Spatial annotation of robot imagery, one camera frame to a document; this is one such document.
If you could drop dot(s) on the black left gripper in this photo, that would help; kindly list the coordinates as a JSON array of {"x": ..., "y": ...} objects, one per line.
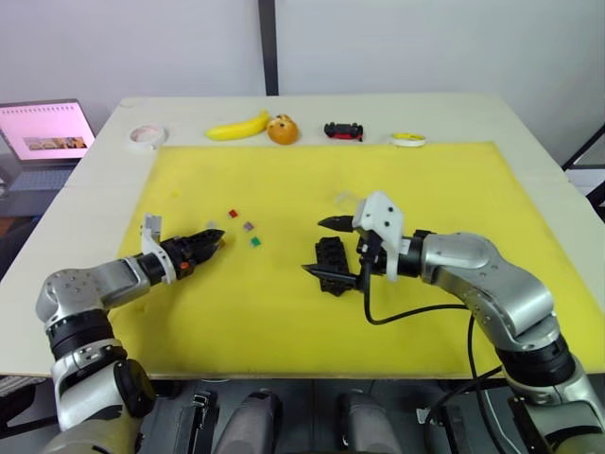
[{"x": 182, "y": 253}]

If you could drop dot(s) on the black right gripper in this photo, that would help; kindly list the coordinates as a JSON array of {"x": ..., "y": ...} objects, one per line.
[{"x": 370, "y": 250}]

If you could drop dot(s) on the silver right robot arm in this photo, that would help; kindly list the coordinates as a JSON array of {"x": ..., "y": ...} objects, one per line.
[{"x": 496, "y": 279}]

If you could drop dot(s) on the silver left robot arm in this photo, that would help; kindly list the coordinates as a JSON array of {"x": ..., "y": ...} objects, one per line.
[{"x": 80, "y": 288}]

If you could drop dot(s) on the black fuse box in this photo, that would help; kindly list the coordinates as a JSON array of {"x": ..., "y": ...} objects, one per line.
[{"x": 331, "y": 250}]

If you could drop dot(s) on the small grey fuse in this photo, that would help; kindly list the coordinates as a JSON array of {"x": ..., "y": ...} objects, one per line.
[{"x": 212, "y": 223}]

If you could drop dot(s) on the small purple fuse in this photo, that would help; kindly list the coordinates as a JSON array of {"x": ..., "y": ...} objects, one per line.
[{"x": 247, "y": 227}]

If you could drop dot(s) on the small green fuse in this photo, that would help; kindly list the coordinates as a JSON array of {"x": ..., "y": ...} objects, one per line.
[{"x": 255, "y": 241}]

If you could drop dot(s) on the clear plastic fuse box cover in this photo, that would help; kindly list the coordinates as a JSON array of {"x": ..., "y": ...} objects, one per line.
[{"x": 346, "y": 198}]

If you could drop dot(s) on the yellow foam mat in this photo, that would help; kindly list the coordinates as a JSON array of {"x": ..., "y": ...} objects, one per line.
[{"x": 283, "y": 307}]

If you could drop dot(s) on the yellow banana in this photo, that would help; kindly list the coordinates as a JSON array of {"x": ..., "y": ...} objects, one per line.
[{"x": 236, "y": 130}]

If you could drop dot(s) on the black and red toy car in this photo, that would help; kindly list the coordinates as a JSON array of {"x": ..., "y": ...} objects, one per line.
[{"x": 344, "y": 131}]

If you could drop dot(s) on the white tape roll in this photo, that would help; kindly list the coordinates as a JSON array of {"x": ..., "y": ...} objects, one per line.
[{"x": 146, "y": 136}]

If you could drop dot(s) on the orange fruit with dark spots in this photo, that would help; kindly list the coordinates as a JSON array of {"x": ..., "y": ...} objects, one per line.
[{"x": 282, "y": 131}]

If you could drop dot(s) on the yellow tape roll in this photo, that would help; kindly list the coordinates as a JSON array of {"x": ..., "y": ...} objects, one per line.
[{"x": 407, "y": 138}]

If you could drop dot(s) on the grey rounded shape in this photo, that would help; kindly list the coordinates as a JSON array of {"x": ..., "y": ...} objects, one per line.
[
  {"x": 366, "y": 421},
  {"x": 253, "y": 421}
]

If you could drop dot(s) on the black boxy shape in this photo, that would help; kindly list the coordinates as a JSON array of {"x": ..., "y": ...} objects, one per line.
[{"x": 198, "y": 421}]

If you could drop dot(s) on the grey laptop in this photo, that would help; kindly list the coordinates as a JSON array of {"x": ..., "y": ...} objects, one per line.
[{"x": 45, "y": 137}]

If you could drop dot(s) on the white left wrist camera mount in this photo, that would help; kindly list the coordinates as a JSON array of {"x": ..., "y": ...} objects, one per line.
[{"x": 152, "y": 236}]

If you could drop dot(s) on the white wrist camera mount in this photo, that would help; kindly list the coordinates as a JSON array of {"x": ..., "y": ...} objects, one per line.
[
  {"x": 384, "y": 213},
  {"x": 152, "y": 236}
]

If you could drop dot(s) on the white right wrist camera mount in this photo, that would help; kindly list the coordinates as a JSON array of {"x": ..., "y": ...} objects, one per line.
[{"x": 384, "y": 213}]

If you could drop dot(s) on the black vertical post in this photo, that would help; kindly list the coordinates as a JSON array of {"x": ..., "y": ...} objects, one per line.
[{"x": 269, "y": 47}]

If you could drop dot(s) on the black metal frame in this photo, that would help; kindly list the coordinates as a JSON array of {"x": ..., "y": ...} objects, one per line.
[{"x": 586, "y": 156}]

